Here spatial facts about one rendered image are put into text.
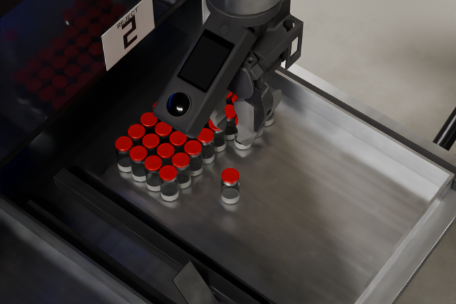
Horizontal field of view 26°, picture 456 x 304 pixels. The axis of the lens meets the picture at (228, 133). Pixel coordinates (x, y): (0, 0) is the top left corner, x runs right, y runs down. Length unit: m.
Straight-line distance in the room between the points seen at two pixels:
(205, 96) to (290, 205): 0.29
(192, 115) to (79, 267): 0.29
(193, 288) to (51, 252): 0.18
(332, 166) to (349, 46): 1.32
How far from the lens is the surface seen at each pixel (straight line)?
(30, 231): 1.16
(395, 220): 1.17
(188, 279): 1.06
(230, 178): 1.13
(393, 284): 1.13
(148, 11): 1.16
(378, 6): 2.61
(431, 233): 1.17
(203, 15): 1.28
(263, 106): 0.96
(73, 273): 1.13
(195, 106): 0.91
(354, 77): 2.44
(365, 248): 1.14
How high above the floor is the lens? 1.86
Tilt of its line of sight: 54 degrees down
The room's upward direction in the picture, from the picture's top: straight up
